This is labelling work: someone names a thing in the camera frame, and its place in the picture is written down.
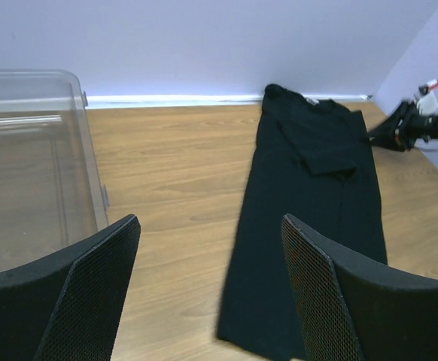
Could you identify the aluminium frame rail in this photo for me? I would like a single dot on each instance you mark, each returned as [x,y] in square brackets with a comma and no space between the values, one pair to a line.
[169,101]

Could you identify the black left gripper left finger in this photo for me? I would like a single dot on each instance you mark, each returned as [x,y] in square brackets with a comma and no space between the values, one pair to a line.
[68,304]

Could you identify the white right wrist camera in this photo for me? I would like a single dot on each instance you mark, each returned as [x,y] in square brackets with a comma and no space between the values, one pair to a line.
[427,103]

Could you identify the black t shirt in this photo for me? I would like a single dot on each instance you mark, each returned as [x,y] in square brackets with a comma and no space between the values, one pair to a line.
[312,160]

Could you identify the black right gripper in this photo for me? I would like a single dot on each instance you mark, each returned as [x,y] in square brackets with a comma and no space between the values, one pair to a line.
[392,133]

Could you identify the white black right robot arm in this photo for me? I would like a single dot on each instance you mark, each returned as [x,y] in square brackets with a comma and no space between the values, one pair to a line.
[413,119]

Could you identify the clear plastic storage bin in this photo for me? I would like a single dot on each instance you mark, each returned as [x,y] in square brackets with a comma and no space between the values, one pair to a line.
[51,195]

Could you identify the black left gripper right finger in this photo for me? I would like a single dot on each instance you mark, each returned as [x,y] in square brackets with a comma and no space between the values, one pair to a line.
[352,307]

